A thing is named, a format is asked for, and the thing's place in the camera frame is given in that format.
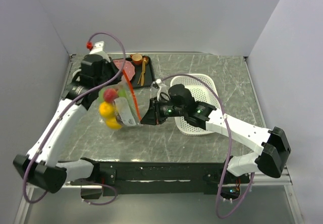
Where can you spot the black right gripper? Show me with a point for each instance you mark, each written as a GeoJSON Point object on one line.
{"type": "Point", "coordinates": [153, 114]}

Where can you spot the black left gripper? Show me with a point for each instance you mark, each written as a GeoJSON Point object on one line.
{"type": "Point", "coordinates": [110, 64]}

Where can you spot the red strawberry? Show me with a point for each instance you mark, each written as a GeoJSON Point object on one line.
{"type": "Point", "coordinates": [110, 95]}

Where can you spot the clear zip top bag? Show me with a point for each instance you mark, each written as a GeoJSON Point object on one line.
{"type": "Point", "coordinates": [126, 108]}

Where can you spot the green star fruit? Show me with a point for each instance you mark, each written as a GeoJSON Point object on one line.
{"type": "Point", "coordinates": [122, 92]}

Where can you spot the yellow orange fruit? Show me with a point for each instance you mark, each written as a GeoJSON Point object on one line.
{"type": "Point", "coordinates": [106, 110]}

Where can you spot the green round cabbage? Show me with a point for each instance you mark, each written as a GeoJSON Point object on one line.
{"type": "Point", "coordinates": [100, 95]}

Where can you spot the dark red plum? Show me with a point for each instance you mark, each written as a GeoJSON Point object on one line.
{"type": "Point", "coordinates": [118, 119]}

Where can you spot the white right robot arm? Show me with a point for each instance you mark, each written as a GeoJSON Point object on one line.
{"type": "Point", "coordinates": [270, 148]}

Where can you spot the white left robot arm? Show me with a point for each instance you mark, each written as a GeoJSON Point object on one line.
{"type": "Point", "coordinates": [41, 166]}

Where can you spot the dark green mug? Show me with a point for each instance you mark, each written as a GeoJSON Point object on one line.
{"type": "Point", "coordinates": [75, 74]}

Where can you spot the pink dotted plate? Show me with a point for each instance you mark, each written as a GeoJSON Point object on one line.
{"type": "Point", "coordinates": [128, 68]}

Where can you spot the black serving tray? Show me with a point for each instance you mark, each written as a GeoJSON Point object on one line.
{"type": "Point", "coordinates": [149, 77]}

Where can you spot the small orange cup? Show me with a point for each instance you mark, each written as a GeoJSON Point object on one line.
{"type": "Point", "coordinates": [136, 58]}

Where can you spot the gold spoon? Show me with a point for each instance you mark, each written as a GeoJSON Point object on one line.
{"type": "Point", "coordinates": [146, 60]}

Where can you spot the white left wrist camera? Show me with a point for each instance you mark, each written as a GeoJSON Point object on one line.
{"type": "Point", "coordinates": [96, 48]}

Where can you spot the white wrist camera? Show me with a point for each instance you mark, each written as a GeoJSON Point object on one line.
{"type": "Point", "coordinates": [157, 88]}
{"type": "Point", "coordinates": [96, 48]}

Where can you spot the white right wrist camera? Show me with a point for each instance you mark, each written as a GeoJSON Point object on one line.
{"type": "Point", "coordinates": [157, 88]}

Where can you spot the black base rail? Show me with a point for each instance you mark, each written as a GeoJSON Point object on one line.
{"type": "Point", "coordinates": [158, 177]}

